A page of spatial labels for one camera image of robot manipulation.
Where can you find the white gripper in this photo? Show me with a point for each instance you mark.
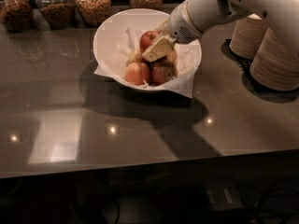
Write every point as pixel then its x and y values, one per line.
pixel 181 24

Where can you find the red apple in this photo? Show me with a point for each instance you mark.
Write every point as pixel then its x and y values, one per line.
pixel 146 40

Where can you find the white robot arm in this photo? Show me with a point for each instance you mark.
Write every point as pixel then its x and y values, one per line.
pixel 192 18

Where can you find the back right apple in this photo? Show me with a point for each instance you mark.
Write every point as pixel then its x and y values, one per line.
pixel 171 57

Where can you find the front right apple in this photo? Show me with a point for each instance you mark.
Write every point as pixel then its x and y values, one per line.
pixel 162 72

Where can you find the small yellow apple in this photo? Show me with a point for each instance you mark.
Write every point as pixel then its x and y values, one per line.
pixel 135 56

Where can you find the white ceramic bowl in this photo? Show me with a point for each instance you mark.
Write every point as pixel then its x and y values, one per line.
pixel 109 41

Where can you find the front left apple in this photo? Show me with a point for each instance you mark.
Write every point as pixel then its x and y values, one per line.
pixel 137 73

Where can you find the white paper liner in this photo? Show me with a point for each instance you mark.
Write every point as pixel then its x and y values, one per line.
pixel 187 59

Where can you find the rear stack paper bowls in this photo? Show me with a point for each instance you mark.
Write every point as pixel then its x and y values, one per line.
pixel 248 36

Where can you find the stack paper bowls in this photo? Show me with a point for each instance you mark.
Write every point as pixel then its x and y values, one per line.
pixel 274 66
pixel 248 36

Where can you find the front stack paper bowls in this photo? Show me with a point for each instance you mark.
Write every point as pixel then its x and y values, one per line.
pixel 274 66

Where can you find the black tray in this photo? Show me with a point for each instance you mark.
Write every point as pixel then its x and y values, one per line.
pixel 253 86

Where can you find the far left glass jar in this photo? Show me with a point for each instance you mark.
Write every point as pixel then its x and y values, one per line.
pixel 16 15

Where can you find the dark device under table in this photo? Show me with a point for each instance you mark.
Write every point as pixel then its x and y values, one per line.
pixel 224 200

